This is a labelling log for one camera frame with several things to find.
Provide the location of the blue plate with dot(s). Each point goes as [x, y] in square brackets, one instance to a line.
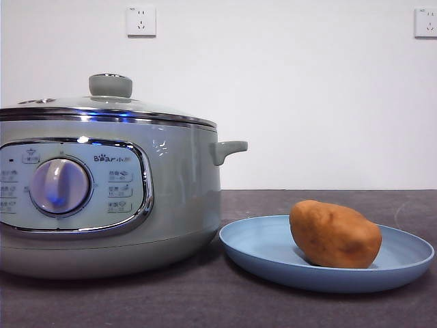
[259, 246]

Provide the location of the white wall socket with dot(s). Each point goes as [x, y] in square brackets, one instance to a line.
[426, 22]
[141, 21]

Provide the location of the pale green electric steamer pot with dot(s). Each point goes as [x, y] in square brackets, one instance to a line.
[184, 191]

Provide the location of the glass lid with green knob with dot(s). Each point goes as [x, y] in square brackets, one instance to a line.
[111, 85]

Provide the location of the brown potato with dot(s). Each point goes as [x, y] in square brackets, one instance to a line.
[334, 235]

